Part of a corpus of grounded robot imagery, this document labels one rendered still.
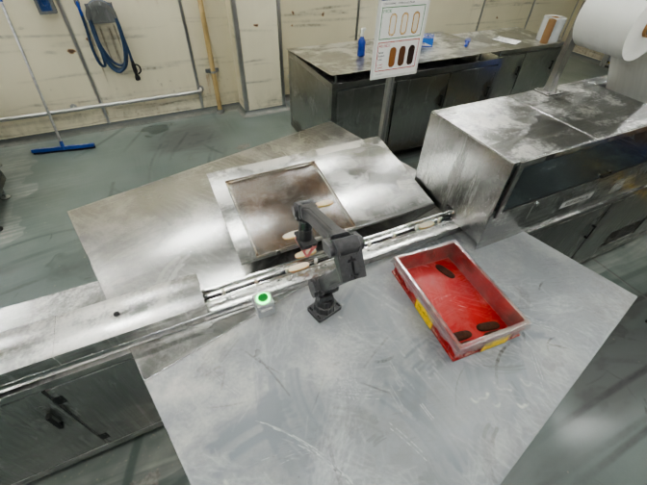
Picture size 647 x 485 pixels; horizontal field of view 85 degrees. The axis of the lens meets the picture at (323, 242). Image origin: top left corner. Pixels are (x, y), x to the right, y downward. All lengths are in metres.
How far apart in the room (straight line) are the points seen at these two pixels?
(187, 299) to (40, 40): 3.81
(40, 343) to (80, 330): 0.12
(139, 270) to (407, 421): 1.26
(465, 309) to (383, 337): 0.38
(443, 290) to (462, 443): 0.61
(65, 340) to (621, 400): 2.79
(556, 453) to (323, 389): 1.48
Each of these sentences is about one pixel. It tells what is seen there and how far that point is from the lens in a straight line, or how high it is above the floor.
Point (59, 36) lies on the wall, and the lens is 4.84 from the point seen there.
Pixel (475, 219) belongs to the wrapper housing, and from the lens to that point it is 1.81.
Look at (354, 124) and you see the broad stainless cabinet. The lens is 3.41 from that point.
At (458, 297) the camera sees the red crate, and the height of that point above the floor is 0.82.
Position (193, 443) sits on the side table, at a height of 0.82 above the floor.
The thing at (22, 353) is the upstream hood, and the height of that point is 0.92.
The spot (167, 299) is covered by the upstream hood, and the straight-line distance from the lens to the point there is 1.48.
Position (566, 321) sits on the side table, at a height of 0.82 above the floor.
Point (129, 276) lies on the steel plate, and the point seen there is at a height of 0.82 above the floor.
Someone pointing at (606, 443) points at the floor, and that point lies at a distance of 2.62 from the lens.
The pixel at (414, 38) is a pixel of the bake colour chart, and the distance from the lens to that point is 2.37.
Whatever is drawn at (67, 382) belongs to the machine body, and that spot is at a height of 0.75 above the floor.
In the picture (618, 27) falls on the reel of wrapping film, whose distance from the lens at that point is 2.10.
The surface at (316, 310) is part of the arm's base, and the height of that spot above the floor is 0.84.
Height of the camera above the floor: 2.03
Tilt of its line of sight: 44 degrees down
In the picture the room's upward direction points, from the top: 2 degrees clockwise
